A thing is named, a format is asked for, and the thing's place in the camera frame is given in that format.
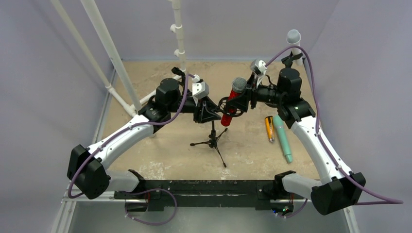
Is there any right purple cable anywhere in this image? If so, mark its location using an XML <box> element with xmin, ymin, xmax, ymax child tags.
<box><xmin>264</xmin><ymin>45</ymin><xmax>404</xmax><ymax>219</ymax></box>

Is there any black round-base mic stand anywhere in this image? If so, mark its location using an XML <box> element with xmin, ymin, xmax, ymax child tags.
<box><xmin>281</xmin><ymin>52</ymin><xmax>304</xmax><ymax>68</ymax></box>

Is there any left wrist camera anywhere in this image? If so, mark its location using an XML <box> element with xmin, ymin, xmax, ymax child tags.
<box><xmin>191</xmin><ymin>74</ymin><xmax>209</xmax><ymax>100</ymax></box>

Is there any teal toy microphone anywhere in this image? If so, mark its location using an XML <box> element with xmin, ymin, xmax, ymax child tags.
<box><xmin>273</xmin><ymin>115</ymin><xmax>293</xmax><ymax>164</ymax></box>

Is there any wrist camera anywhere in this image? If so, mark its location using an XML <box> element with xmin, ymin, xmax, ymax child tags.
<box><xmin>250</xmin><ymin>59</ymin><xmax>267</xmax><ymax>86</ymax></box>
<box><xmin>191</xmin><ymin>74</ymin><xmax>209</xmax><ymax>100</ymax></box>

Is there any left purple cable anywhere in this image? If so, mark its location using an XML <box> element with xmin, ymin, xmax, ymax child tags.
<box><xmin>67</xmin><ymin>73</ymin><xmax>197</xmax><ymax>226</ymax></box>

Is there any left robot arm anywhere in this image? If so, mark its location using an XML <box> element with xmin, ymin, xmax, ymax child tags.
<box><xmin>67</xmin><ymin>78</ymin><xmax>221</xmax><ymax>200</ymax></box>

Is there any white PVC pipe frame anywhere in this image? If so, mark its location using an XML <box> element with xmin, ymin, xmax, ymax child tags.
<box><xmin>51</xmin><ymin>0</ymin><xmax>188</xmax><ymax>118</ymax></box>

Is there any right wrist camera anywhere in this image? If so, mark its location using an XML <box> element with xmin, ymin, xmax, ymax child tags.
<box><xmin>250</xmin><ymin>59</ymin><xmax>267</xmax><ymax>86</ymax></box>

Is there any black tripod stand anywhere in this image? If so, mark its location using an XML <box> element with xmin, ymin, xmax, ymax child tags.
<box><xmin>171</xmin><ymin>67</ymin><xmax>186</xmax><ymax>81</ymax></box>
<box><xmin>190</xmin><ymin>97</ymin><xmax>243</xmax><ymax>168</ymax></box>

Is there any purple cable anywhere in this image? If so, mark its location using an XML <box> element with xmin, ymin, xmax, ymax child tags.
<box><xmin>264</xmin><ymin>45</ymin><xmax>404</xmax><ymax>219</ymax></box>
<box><xmin>67</xmin><ymin>73</ymin><xmax>197</xmax><ymax>226</ymax></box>

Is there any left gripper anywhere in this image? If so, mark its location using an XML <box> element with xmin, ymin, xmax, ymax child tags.
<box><xmin>168</xmin><ymin>96</ymin><xmax>221</xmax><ymax>123</ymax></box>

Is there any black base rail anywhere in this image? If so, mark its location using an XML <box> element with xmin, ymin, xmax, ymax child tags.
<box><xmin>114</xmin><ymin>180</ymin><xmax>303</xmax><ymax>215</ymax></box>

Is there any red glitter microphone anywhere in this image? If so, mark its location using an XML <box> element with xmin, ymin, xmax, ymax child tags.
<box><xmin>221</xmin><ymin>77</ymin><xmax>247</xmax><ymax>127</ymax></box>

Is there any white microphone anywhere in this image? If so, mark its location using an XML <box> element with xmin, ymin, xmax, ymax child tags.
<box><xmin>287</xmin><ymin>29</ymin><xmax>303</xmax><ymax>66</ymax></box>

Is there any yellow utility knife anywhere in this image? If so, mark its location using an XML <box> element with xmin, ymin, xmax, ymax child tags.
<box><xmin>265</xmin><ymin>116</ymin><xmax>275</xmax><ymax>143</ymax></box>

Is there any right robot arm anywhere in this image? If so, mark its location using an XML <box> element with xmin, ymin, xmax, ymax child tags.
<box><xmin>223</xmin><ymin>68</ymin><xmax>366</xmax><ymax>216</ymax></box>

